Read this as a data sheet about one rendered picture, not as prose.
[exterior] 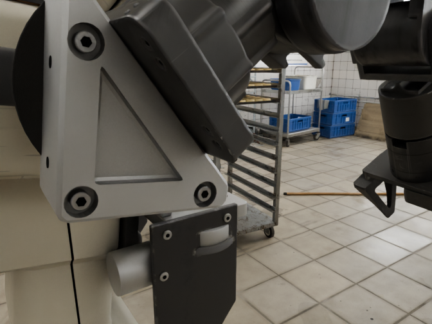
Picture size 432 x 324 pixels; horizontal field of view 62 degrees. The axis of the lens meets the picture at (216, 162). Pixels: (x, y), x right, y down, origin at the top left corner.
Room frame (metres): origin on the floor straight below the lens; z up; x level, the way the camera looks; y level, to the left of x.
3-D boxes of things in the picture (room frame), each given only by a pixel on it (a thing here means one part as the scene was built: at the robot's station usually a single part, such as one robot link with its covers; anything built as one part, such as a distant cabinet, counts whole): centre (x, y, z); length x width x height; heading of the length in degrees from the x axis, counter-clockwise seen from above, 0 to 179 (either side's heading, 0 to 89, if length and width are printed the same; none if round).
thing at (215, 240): (0.43, 0.10, 0.99); 0.28 x 0.16 x 0.22; 34
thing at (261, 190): (2.50, -0.23, 0.33); 0.64 x 0.03 x 0.03; 28
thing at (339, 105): (5.98, -1.98, 0.50); 0.60 x 0.40 x 0.20; 126
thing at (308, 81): (5.62, -1.28, 0.90); 0.44 x 0.36 x 0.20; 42
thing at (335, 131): (5.98, -1.98, 0.10); 0.60 x 0.40 x 0.20; 122
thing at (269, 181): (2.50, -0.23, 0.42); 0.64 x 0.03 x 0.03; 28
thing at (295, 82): (5.36, -1.01, 0.88); 0.40 x 0.30 x 0.16; 37
